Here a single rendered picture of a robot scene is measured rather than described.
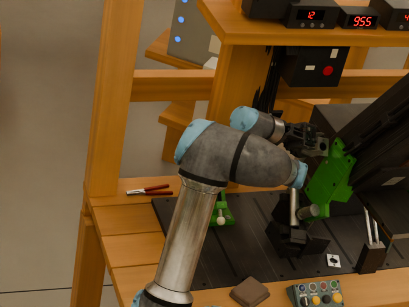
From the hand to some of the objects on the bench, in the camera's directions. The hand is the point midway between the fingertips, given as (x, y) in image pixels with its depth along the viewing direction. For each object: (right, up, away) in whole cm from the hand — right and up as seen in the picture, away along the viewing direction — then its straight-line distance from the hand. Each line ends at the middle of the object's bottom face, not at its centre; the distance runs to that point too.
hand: (316, 147), depth 230 cm
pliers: (-52, -15, +24) cm, 60 cm away
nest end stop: (-7, -32, +7) cm, 33 cm away
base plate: (+6, -28, +24) cm, 37 cm away
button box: (-2, -48, -5) cm, 48 cm away
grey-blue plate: (+20, -36, +14) cm, 43 cm away
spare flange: (+6, -36, +9) cm, 38 cm away
